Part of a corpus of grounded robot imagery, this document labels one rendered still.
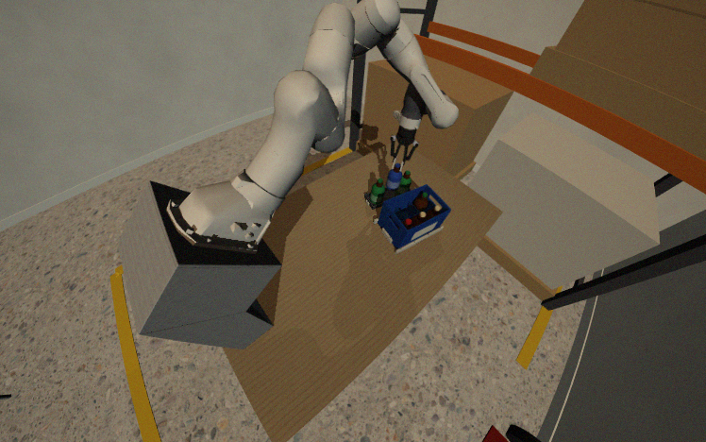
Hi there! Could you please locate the blue bottle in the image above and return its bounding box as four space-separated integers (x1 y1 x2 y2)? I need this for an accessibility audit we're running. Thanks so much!
386 163 402 191

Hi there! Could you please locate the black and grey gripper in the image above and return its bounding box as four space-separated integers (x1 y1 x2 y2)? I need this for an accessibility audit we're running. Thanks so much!
390 125 419 172

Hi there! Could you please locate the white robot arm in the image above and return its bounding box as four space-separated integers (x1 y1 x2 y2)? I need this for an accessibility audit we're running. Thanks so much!
166 0 459 254

